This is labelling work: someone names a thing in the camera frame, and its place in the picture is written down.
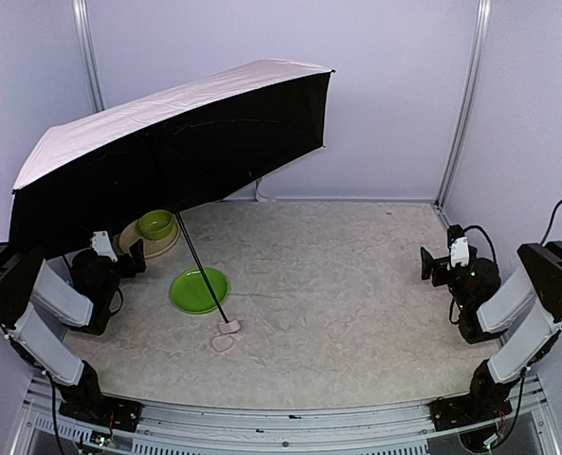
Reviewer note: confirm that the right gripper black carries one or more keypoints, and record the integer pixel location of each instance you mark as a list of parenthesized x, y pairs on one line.
[(438, 266)]

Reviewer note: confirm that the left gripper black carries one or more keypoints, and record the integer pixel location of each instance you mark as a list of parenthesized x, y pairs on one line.
[(135, 256)]

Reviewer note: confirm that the pink and black umbrella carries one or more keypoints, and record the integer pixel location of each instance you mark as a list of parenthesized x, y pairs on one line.
[(177, 149)]

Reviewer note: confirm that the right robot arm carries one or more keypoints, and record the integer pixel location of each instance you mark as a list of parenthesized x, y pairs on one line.
[(528, 305)]

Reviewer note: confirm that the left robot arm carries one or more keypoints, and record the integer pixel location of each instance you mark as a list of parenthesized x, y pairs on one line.
[(31, 288)]

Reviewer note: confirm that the beige plate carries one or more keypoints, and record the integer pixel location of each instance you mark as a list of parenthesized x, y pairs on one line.
[(152, 248)]

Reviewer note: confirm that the green bowl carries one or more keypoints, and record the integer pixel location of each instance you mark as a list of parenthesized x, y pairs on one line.
[(156, 224)]

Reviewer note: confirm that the green plate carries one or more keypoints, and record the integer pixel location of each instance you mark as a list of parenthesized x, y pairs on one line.
[(190, 294)]

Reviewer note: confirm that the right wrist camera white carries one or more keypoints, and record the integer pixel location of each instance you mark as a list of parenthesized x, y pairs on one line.
[(458, 247)]

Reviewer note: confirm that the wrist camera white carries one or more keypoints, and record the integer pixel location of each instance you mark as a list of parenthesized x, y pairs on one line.
[(458, 247), (101, 243)]

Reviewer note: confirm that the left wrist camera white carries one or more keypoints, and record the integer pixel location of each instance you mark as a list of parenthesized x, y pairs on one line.
[(101, 243)]

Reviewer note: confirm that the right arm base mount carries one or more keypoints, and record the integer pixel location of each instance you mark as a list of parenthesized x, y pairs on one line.
[(460, 411)]

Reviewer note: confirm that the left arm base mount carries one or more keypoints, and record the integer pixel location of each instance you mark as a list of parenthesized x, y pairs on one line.
[(110, 412)]

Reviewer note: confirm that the front aluminium rail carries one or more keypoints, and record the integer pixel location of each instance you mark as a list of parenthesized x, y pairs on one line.
[(166, 428)]

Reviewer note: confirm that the left aluminium corner post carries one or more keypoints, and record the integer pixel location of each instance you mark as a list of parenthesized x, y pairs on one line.
[(82, 23)]

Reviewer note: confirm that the aluminium corner post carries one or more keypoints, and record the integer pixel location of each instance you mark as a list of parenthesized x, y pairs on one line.
[(483, 16), (82, 23)]

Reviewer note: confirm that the right aluminium corner post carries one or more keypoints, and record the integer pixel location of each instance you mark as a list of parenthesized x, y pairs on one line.
[(483, 16)]

